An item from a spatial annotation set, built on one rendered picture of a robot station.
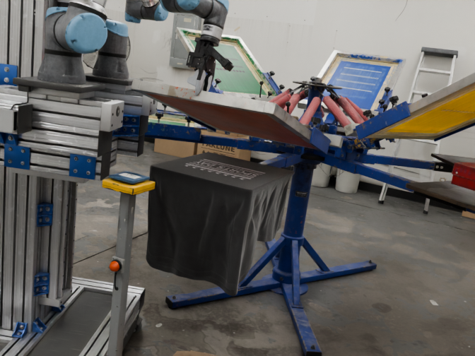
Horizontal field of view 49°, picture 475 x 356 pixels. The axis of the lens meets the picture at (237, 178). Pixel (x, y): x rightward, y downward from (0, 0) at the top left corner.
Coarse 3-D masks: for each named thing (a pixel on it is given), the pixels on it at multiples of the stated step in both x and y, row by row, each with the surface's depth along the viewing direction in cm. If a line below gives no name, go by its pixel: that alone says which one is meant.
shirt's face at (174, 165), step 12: (192, 156) 233; (204, 156) 236; (216, 156) 240; (168, 168) 204; (180, 168) 207; (192, 168) 210; (252, 168) 225; (264, 168) 228; (276, 168) 231; (216, 180) 195; (228, 180) 198; (240, 180) 200; (252, 180) 203; (264, 180) 206
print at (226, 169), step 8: (200, 160) 226; (208, 160) 228; (200, 168) 211; (208, 168) 213; (216, 168) 215; (224, 168) 217; (232, 168) 219; (240, 168) 221; (232, 176) 205; (240, 176) 207; (248, 176) 209; (256, 176) 211
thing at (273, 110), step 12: (132, 84) 195; (144, 84) 193; (156, 84) 191; (168, 96) 191; (180, 96) 187; (192, 96) 185; (204, 96) 183; (216, 96) 181; (228, 96) 179; (240, 108) 177; (252, 108) 175; (264, 108) 174; (276, 108) 174; (276, 120) 184; (288, 120) 188; (300, 132) 204
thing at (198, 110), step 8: (152, 96) 202; (160, 96) 196; (168, 104) 213; (176, 104) 207; (184, 104) 201; (192, 104) 196; (200, 104) 191; (192, 112) 222; (200, 112) 215; (208, 112) 209; (216, 112) 203; (208, 120) 236; (216, 120) 228; (224, 120) 221; (232, 120) 215; (224, 128) 252; (232, 128) 243; (240, 128) 235; (256, 136) 254
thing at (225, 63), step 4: (208, 48) 184; (212, 48) 183; (212, 52) 183; (216, 52) 183; (216, 56) 182; (220, 56) 182; (220, 60) 182; (224, 60) 181; (228, 60) 182; (224, 64) 181; (228, 64) 181; (232, 64) 183; (224, 68) 182; (228, 68) 182; (232, 68) 183
